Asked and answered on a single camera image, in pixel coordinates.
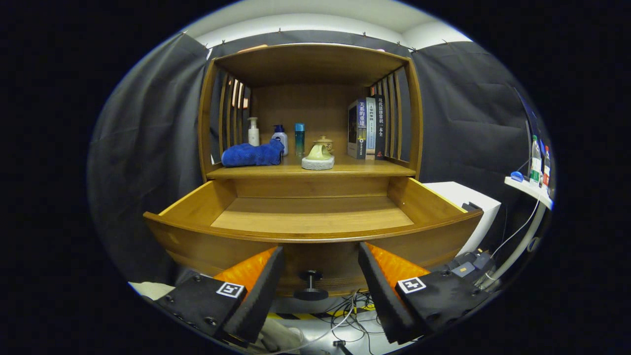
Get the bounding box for dark monitor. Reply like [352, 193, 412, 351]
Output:
[514, 88, 543, 158]

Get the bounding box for white side table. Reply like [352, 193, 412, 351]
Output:
[481, 176, 554, 291]

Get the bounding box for white cable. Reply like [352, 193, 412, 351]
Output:
[276, 291, 360, 353]

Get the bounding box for black spine book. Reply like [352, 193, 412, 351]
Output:
[373, 94, 386, 160]

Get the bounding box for wooden cabinet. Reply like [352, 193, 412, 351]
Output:
[197, 43, 424, 182]

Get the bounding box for white lotion bottle blue cap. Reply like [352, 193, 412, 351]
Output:
[272, 124, 289, 157]

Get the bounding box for blue towel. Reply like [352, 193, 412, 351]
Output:
[221, 139, 285, 168]

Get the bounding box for wooden drawer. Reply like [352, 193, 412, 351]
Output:
[143, 177, 485, 301]

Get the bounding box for wooden countertop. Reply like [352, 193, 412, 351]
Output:
[206, 157, 417, 180]

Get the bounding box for white drawer unit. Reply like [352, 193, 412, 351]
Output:
[423, 181, 502, 257]

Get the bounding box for black floor cables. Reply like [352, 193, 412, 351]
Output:
[315, 291, 390, 355]

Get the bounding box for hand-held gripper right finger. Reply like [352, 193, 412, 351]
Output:
[358, 242, 493, 346]

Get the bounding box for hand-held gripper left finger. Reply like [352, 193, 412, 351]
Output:
[157, 246, 286, 350]

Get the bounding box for pale spine book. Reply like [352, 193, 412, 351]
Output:
[365, 97, 377, 160]

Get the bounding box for blue spine book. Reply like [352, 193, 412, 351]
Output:
[347, 99, 368, 160]

